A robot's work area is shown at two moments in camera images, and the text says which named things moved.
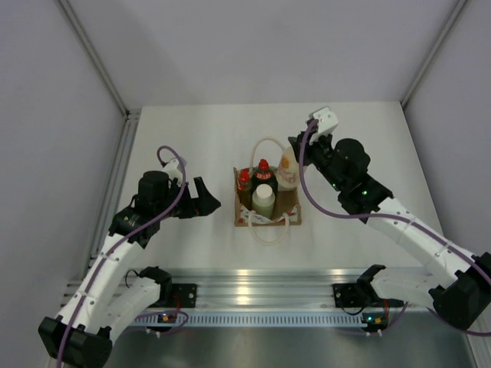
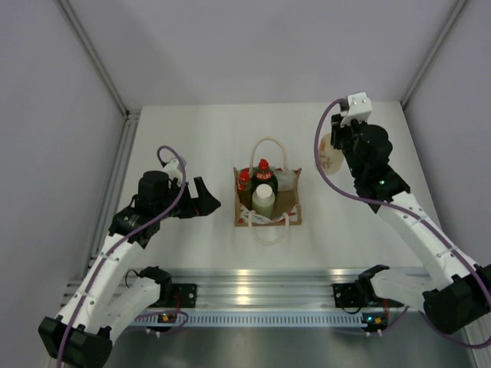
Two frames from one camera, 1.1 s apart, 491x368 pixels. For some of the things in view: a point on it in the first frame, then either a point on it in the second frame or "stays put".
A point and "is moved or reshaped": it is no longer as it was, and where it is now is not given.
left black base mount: (183, 295) stays put
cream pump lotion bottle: (288, 172) is moved or reshaped
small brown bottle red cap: (245, 188) stays put
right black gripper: (310, 146) -> (337, 131)
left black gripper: (201, 206) stays put
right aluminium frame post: (457, 9) stays put
